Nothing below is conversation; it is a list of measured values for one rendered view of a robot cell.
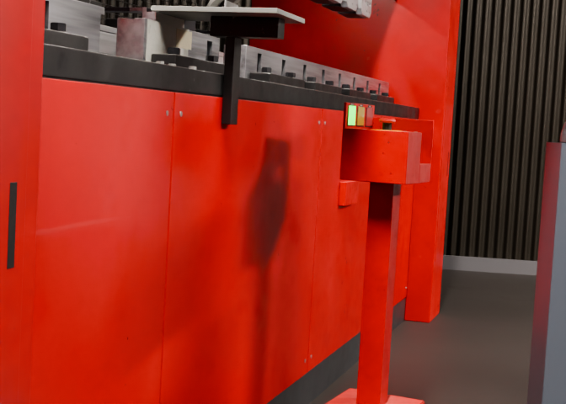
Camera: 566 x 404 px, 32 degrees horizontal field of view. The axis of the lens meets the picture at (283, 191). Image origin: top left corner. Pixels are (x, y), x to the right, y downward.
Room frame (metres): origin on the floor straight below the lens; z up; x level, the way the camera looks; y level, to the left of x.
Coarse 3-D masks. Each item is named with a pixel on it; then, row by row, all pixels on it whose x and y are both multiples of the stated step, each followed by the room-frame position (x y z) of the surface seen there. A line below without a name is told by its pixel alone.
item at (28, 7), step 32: (0, 0) 1.10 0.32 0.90; (32, 0) 1.16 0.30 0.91; (0, 32) 1.11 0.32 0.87; (32, 32) 1.17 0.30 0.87; (0, 64) 1.11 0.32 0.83; (32, 64) 1.17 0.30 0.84; (0, 96) 1.11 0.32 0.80; (32, 96) 1.17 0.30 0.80; (0, 128) 1.11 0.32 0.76; (32, 128) 1.18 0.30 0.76; (0, 160) 1.11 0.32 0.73; (32, 160) 1.18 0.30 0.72; (0, 192) 1.12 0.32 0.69; (32, 192) 1.18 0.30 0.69; (0, 224) 1.12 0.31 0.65; (32, 224) 1.18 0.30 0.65; (0, 256) 1.12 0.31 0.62; (32, 256) 1.19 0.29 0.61; (0, 288) 1.12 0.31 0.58; (32, 288) 1.19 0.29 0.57; (0, 320) 1.12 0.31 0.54; (32, 320) 1.19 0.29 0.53; (0, 352) 1.13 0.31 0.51; (0, 384) 1.13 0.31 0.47
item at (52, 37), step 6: (48, 30) 1.51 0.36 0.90; (54, 30) 1.53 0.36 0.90; (48, 36) 1.51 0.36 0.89; (54, 36) 1.52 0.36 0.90; (60, 36) 1.54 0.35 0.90; (66, 36) 1.56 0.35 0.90; (72, 36) 1.58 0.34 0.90; (78, 36) 1.59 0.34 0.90; (84, 36) 1.61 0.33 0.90; (48, 42) 1.51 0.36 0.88; (54, 42) 1.53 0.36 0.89; (60, 42) 1.54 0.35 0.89; (66, 42) 1.56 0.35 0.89; (72, 42) 1.58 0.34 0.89; (78, 42) 1.59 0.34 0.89; (84, 42) 1.61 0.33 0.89; (78, 48) 1.60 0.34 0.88; (84, 48) 1.61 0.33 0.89
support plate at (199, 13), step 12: (168, 12) 2.00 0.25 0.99; (180, 12) 1.99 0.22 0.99; (192, 12) 1.98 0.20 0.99; (204, 12) 1.96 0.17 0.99; (216, 12) 1.95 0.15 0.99; (228, 12) 1.94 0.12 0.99; (240, 12) 1.93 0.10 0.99; (252, 12) 1.92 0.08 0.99; (264, 12) 1.92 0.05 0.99; (276, 12) 1.91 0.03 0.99
